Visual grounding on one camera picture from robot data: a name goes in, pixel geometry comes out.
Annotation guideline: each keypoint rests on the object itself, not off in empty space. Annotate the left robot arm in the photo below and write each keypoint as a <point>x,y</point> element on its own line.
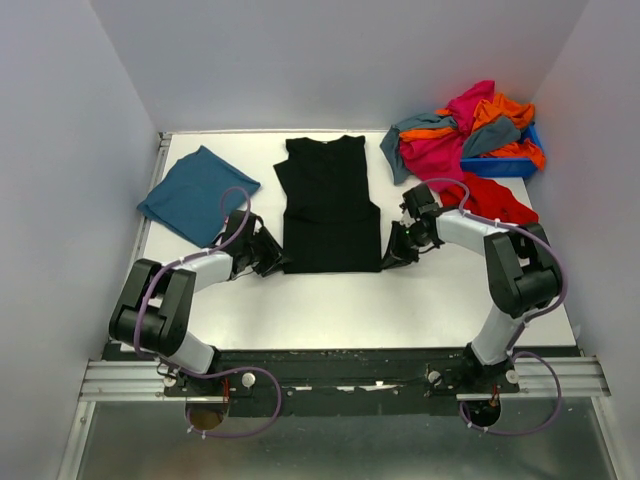
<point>153,310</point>

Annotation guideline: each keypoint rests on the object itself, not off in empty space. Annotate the blue plastic bin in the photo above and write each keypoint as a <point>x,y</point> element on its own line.
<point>521,158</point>

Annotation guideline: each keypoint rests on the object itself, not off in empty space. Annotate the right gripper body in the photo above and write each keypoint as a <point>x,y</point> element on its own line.
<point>403,243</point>

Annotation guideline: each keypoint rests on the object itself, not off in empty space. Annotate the grey blue t shirt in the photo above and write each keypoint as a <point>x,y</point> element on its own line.
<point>487,138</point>

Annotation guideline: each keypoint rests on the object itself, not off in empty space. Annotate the red t shirt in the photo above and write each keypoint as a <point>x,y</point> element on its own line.
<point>490,200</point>

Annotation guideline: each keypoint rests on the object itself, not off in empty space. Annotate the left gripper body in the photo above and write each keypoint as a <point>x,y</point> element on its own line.
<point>265,252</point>

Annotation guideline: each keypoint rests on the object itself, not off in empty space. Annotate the black t shirt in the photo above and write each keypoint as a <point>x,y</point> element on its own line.
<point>330,224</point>

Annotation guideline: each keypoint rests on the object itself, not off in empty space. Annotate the aluminium frame rail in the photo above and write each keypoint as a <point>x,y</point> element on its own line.
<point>106,382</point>

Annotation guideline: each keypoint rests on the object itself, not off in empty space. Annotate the folded blue t shirt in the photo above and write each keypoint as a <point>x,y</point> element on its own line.
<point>196,196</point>

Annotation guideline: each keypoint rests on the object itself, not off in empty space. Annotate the orange t shirt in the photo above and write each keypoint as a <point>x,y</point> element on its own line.
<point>488,111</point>

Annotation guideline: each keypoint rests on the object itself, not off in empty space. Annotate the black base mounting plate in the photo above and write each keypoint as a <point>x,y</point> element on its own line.
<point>367,382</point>

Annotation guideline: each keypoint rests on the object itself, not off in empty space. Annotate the magenta t shirt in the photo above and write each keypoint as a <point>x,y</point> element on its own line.
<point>431,146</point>

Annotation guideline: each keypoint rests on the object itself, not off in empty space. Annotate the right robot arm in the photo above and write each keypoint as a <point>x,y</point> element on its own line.
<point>524,276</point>

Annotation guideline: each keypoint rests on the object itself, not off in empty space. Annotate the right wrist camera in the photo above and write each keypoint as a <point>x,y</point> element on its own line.
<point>409,212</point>

